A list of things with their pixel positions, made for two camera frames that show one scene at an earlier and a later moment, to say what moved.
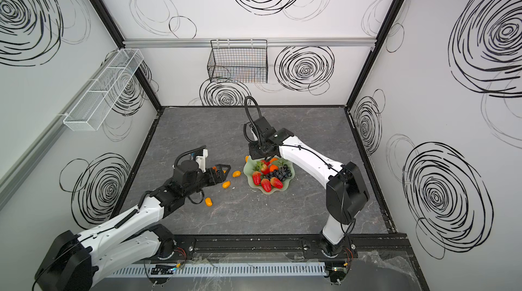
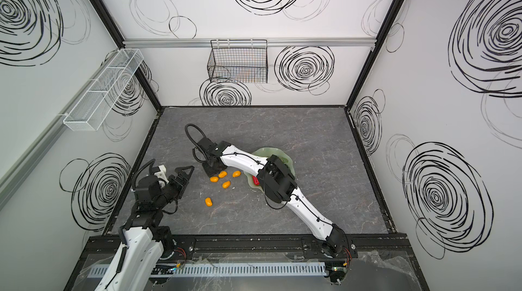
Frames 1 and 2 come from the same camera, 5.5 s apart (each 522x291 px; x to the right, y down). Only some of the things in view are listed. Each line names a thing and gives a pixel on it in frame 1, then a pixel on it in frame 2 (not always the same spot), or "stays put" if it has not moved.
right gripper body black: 258,148 -> 210,157
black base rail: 293,249 stays put
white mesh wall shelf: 101,92 stays put
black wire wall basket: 238,61 stays put
